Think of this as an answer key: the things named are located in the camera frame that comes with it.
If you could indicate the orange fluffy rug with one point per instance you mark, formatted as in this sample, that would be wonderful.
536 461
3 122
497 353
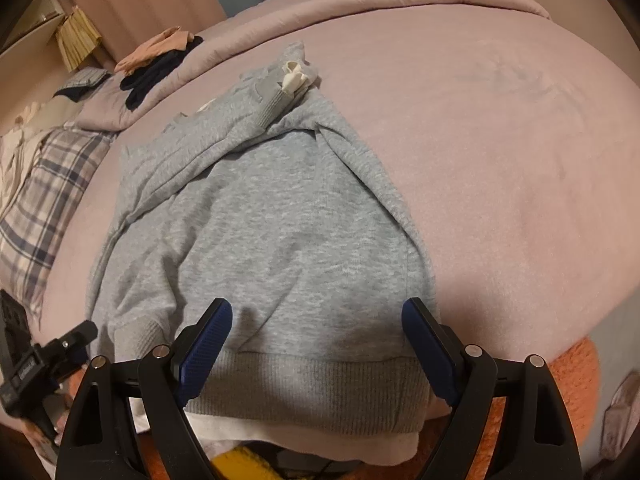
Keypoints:
535 441

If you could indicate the yellow fringed cloth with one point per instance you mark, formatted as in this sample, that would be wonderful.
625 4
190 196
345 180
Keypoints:
78 39

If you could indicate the pink bed sheet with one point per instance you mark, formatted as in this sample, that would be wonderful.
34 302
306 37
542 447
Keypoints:
514 143

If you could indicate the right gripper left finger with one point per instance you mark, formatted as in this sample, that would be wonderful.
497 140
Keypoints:
100 439

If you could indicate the folded pink duvet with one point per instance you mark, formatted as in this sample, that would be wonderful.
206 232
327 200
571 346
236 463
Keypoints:
106 110

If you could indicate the yellow fluffy item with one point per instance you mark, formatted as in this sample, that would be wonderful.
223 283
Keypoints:
243 464

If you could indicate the dark navy folded garment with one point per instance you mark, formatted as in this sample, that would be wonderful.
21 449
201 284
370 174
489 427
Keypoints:
143 79

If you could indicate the peach folded garment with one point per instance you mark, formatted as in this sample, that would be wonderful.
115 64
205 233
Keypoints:
173 38

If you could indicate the grey New York sweatshirt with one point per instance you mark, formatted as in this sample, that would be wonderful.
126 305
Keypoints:
269 199

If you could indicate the white crumpled clothes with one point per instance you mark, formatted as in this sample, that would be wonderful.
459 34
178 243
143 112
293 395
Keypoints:
20 150

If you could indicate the plaid pillow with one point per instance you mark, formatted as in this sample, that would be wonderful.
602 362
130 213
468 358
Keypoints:
33 227

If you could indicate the white wall shelf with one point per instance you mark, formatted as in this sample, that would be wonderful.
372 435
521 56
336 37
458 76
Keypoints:
31 64

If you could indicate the small plaid folded cloth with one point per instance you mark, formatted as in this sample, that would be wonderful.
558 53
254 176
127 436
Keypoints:
82 83

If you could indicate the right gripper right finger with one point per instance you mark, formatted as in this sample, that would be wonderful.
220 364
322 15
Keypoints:
535 440

